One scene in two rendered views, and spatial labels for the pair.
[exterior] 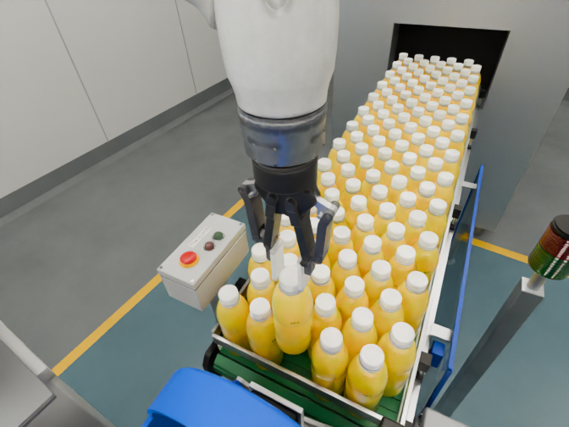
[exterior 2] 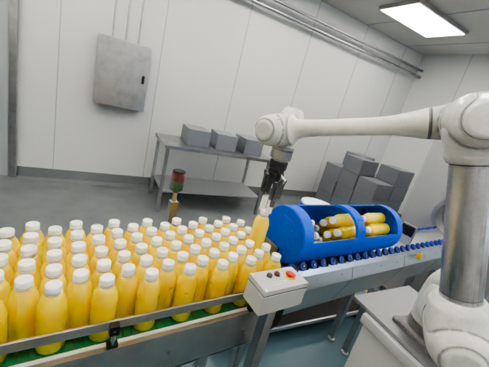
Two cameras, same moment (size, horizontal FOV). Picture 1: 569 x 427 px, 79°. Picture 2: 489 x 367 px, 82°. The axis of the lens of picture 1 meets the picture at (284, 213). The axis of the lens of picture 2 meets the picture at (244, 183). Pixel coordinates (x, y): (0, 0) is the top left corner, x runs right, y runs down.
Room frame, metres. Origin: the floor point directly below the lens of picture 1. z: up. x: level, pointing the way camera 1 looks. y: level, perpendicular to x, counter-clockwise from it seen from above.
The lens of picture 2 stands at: (1.42, 0.36, 1.67)
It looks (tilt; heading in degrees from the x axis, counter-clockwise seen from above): 17 degrees down; 204
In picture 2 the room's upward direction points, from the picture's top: 15 degrees clockwise
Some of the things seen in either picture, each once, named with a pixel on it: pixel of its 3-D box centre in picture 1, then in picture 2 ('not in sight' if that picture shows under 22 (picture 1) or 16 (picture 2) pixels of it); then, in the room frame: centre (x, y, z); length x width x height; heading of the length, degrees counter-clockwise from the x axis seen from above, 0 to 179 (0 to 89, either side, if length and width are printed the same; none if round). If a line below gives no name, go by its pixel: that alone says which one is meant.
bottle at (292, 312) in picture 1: (292, 313); (258, 231); (0.33, 0.00, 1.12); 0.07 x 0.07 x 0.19
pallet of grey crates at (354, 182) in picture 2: not in sight; (358, 191); (-3.94, 0.17, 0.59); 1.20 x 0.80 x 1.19; 54
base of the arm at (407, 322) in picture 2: not in sight; (434, 329); (0.28, 0.73, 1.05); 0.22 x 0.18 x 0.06; 138
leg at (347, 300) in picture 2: not in sight; (343, 308); (-0.73, 0.50, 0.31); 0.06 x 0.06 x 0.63; 60
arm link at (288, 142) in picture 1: (283, 126); (281, 153); (0.33, 0.00, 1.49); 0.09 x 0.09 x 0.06
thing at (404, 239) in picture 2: not in sight; (406, 234); (-0.94, 0.70, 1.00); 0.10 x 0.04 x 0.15; 60
